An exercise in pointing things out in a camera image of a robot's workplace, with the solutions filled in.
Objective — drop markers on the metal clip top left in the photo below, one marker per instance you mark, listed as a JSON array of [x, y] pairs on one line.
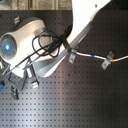
[[17, 21]]

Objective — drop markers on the metal cable clip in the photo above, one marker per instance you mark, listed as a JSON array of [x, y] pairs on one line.
[[108, 60], [73, 54]]

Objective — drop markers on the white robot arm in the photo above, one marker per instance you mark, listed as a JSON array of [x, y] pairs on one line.
[[31, 50]]

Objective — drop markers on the metal cable clip right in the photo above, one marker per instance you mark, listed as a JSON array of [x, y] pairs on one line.
[[108, 60]]

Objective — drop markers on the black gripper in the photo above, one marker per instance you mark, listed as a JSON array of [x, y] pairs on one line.
[[21, 70]]

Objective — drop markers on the metal cable clip left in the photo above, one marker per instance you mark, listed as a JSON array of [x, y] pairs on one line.
[[73, 54]]

